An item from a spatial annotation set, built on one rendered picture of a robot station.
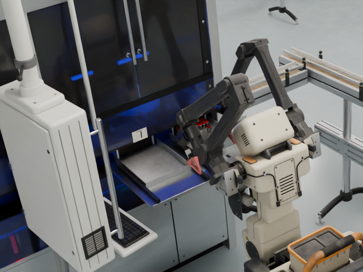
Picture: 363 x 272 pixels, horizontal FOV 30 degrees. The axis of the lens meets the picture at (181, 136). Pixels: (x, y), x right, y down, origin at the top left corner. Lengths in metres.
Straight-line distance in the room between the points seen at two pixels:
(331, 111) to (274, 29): 1.90
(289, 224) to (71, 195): 0.97
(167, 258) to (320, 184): 1.33
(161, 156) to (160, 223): 0.46
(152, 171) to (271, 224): 0.75
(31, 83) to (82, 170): 0.40
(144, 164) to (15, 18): 1.19
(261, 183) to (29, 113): 0.96
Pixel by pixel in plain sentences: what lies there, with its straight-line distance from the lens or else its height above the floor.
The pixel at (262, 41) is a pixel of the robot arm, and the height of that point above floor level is 1.54.
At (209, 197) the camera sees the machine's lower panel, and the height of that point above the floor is 0.45.
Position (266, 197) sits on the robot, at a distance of 2.85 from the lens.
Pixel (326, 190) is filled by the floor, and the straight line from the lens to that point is 4.71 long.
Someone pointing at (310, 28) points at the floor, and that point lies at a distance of 7.28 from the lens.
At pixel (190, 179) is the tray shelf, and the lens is 3.31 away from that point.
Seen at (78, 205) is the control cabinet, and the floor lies 1.16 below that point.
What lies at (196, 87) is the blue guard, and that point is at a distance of 3.55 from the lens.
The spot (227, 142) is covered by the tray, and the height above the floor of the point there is 0.88.
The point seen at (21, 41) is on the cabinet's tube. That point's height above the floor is 1.81.
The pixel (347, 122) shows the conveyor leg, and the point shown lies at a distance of 4.16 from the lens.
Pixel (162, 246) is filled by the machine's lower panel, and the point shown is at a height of 0.27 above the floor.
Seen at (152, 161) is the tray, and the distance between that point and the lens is 3.49.
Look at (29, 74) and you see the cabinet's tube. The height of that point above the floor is 1.67.
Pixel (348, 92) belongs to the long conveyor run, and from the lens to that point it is 3.99.
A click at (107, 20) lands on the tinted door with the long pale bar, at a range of 3.19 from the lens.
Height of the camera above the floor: 2.73
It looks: 30 degrees down
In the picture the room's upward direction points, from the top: 7 degrees counter-clockwise
